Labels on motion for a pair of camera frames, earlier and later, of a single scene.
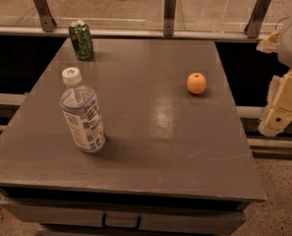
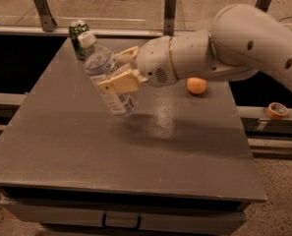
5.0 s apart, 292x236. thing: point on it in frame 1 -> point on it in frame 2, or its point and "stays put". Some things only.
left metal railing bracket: [47, 20] stays put
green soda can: [82, 39] stays put
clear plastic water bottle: [81, 105] -> [99, 63]
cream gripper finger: [270, 44] -> [126, 57]
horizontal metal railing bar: [131, 32] stays put
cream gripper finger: [285, 101] -> [126, 82]
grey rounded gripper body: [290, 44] -> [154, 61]
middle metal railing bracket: [170, 4] stays put
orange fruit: [196, 84] stays put
